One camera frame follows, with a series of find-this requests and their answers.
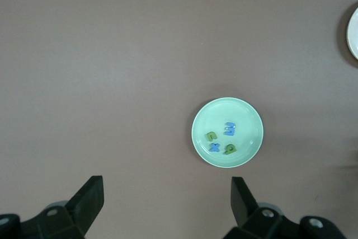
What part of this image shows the green round plate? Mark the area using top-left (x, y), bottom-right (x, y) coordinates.
top-left (191, 97), bottom-right (264, 169)

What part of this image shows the green foam letter q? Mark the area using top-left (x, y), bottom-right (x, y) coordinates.
top-left (223, 143), bottom-right (238, 156)

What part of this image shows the blue foam letter m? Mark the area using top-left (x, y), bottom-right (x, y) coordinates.
top-left (223, 121), bottom-right (237, 137)

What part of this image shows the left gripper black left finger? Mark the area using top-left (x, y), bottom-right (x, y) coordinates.
top-left (0, 175), bottom-right (105, 239)

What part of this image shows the beige round plate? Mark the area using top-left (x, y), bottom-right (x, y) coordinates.
top-left (346, 6), bottom-right (358, 61)

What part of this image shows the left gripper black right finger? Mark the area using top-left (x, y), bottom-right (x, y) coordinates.
top-left (223, 176), bottom-right (345, 239)

